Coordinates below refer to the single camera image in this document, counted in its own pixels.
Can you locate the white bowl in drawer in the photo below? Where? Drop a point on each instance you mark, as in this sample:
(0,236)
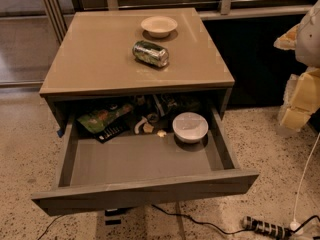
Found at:
(190,127)

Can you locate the small tan food piece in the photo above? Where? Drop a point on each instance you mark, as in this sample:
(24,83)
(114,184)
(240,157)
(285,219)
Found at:
(148,128)

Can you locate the green soda can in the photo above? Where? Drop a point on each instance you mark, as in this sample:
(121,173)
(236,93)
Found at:
(151,53)

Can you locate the black and white power strip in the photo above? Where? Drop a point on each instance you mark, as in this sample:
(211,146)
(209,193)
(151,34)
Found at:
(265,228)

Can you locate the white curved small object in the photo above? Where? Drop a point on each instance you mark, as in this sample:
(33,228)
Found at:
(139,124)

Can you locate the grey side table cabinet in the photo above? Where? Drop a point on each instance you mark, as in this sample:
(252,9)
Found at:
(95,59)

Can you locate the black packet with stripes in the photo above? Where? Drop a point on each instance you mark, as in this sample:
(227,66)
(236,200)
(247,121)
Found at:
(111,131)

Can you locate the white bowl on table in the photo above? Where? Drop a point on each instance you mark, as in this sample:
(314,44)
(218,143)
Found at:
(159,26)

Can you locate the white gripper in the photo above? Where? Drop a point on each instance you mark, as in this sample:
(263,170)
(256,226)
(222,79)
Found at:
(309,42)

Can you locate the white wall plug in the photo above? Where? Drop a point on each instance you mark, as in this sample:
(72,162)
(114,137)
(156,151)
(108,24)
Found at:
(295,226)

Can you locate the grey open top drawer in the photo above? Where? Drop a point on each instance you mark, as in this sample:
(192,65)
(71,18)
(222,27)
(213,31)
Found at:
(136,170)

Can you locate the small cream food piece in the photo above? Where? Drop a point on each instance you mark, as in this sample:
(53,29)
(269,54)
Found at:
(161,133)

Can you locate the green snack bag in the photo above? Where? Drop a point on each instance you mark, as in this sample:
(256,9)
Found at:
(97,120)

